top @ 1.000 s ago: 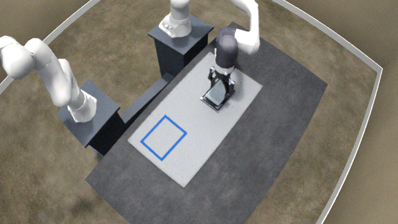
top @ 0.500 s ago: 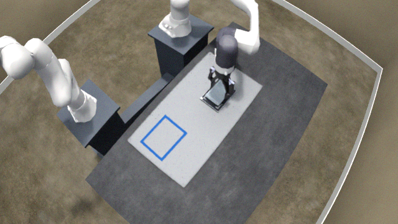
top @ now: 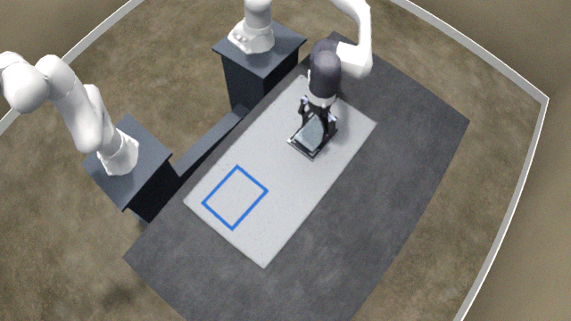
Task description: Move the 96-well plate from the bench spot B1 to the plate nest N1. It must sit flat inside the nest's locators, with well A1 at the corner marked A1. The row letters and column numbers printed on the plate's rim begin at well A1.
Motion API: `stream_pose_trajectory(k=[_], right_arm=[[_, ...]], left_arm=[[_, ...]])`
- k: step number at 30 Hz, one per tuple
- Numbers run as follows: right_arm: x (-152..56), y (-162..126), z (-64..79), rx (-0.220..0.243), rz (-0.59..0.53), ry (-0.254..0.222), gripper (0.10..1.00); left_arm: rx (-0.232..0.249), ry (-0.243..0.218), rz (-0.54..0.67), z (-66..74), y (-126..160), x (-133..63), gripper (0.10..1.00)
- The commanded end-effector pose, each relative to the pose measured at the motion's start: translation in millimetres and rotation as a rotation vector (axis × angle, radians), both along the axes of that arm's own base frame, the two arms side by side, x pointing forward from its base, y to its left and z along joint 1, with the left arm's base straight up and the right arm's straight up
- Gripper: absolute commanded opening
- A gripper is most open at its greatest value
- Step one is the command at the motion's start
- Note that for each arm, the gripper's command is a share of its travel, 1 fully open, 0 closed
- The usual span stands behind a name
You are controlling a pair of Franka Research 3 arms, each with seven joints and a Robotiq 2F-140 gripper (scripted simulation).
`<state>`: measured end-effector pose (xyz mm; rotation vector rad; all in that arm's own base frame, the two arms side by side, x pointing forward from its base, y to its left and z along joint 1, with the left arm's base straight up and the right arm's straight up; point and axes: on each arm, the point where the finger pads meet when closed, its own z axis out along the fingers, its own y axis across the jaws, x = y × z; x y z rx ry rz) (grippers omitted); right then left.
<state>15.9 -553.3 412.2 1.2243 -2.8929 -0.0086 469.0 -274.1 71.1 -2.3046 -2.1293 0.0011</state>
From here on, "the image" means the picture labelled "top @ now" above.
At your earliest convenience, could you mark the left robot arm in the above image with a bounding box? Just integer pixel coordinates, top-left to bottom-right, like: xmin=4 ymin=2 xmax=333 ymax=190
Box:
xmin=228 ymin=0 xmax=373 ymax=109

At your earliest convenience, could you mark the blue tape outline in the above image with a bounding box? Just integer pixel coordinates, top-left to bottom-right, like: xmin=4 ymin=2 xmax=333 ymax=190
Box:
xmin=201 ymin=164 xmax=269 ymax=231

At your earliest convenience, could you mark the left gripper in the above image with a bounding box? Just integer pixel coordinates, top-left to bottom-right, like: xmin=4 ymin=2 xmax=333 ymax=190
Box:
xmin=298 ymin=95 xmax=337 ymax=143

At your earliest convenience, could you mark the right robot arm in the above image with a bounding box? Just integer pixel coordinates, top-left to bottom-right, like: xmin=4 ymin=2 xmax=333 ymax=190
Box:
xmin=0 ymin=51 xmax=139 ymax=176

